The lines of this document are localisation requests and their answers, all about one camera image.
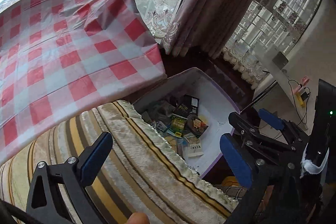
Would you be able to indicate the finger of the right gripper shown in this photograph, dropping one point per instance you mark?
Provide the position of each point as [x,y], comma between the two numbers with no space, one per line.
[290,131]
[243,130]

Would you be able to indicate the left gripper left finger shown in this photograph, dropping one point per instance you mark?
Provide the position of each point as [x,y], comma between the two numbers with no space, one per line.
[45,203]

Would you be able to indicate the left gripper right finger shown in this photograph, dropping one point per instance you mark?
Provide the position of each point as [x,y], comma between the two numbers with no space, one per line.
[256,176]

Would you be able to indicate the cream macadamia snack packet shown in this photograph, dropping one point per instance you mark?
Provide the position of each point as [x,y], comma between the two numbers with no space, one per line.
[193,146]

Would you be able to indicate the left human hand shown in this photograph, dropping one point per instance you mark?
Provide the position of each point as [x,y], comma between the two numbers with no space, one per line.
[138,218]

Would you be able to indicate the black speaker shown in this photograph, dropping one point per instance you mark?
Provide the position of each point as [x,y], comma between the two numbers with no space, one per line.
[323,124]

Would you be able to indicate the dark chocolate snack packet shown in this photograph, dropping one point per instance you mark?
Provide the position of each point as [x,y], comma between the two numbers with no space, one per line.
[196,125]

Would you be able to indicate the white purple cardboard box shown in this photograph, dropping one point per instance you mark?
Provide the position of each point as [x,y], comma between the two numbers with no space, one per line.
[215,105]

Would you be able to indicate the black gold snack packet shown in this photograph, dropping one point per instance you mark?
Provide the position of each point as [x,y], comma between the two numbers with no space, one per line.
[188,105]

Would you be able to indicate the small green snack packet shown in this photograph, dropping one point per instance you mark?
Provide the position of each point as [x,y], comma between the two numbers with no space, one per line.
[177,125]

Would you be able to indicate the striped velvet sofa cushion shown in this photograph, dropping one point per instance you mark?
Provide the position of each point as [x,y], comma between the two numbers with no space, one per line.
[142,172]

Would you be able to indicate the pink drape curtain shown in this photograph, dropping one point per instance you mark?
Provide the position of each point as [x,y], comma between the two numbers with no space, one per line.
[205,23]

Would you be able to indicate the red white checkered tablecloth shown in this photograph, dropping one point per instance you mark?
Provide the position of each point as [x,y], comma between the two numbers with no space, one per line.
[62,57]

